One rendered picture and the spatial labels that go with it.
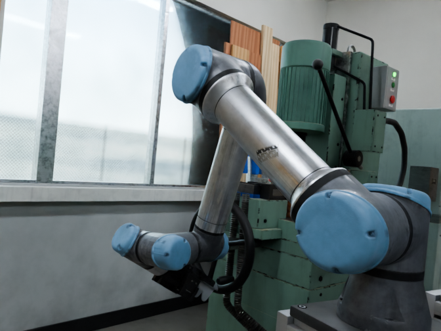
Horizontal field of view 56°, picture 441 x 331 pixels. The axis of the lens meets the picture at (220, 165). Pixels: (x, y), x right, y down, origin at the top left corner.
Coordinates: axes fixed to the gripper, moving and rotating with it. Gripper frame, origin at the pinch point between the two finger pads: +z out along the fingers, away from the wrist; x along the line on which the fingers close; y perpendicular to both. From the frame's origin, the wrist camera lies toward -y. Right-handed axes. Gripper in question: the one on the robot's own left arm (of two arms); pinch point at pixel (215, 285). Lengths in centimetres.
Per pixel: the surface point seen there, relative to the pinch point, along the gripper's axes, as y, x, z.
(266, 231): -21.3, 3.1, 6.1
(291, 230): -25.8, 6.4, 12.4
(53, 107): -49, -143, -27
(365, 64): -97, 4, 15
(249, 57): -171, -139, 65
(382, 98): -89, 9, 26
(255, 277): -10.1, -6.3, 21.6
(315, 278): -16.0, 15.2, 21.3
